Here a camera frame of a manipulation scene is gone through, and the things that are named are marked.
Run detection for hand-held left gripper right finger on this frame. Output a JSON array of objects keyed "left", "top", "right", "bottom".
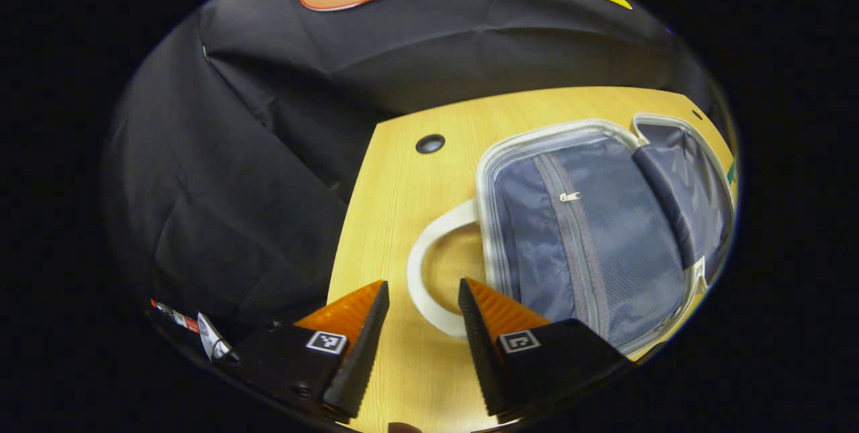
[{"left": 458, "top": 277, "right": 634, "bottom": 419}]

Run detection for white printed tag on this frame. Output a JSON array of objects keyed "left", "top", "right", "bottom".
[{"left": 197, "top": 311, "right": 237, "bottom": 363}]

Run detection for white suitcase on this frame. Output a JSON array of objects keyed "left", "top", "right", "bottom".
[{"left": 407, "top": 112, "right": 737, "bottom": 360}]

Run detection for black backdrop cloth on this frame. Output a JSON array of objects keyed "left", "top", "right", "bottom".
[{"left": 101, "top": 0, "right": 715, "bottom": 346}]

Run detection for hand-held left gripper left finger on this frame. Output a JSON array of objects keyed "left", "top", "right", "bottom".
[{"left": 230, "top": 279, "right": 391, "bottom": 420}]

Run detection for red and white object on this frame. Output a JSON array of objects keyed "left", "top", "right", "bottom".
[{"left": 150, "top": 298, "right": 202, "bottom": 334}]

